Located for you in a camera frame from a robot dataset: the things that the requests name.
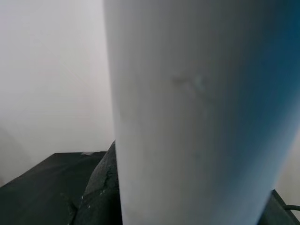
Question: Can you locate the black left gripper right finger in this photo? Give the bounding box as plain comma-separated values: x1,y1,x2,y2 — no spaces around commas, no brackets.
257,189,300,225

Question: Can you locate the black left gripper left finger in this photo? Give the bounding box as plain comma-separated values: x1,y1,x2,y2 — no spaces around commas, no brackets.
76,140,124,225

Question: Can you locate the white plastic table leg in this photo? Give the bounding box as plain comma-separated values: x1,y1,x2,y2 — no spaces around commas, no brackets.
103,0,300,225

